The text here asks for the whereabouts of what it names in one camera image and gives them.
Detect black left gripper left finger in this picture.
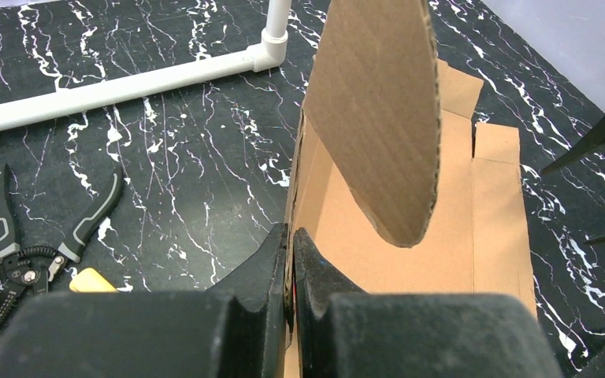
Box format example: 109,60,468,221
0,224,288,377

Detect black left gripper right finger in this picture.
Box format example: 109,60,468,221
292,228,562,377

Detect brown cardboard box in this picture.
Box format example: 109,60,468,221
280,0,538,378

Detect orange pink marker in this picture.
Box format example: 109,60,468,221
69,268,117,293

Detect black grey pliers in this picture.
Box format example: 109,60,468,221
0,164,124,327

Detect white PVC pipe frame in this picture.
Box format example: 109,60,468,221
0,0,293,325

